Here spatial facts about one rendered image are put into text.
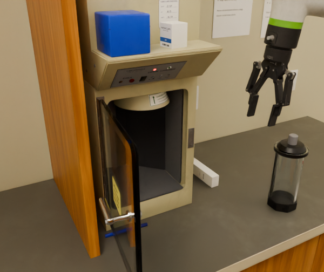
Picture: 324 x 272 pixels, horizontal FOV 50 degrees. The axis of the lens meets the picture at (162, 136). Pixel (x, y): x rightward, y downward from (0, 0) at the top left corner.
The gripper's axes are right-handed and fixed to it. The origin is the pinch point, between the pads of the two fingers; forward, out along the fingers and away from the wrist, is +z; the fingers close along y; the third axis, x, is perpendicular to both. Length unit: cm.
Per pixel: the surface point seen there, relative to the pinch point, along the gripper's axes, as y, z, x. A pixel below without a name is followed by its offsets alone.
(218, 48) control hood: -3.5, -19.6, -21.0
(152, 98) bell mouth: -18.1, -1.8, -29.8
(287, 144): 6.8, 9.8, 8.0
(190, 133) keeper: -12.8, 9.6, -16.8
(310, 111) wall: -36, 28, 102
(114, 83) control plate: -13.9, -8.9, -45.3
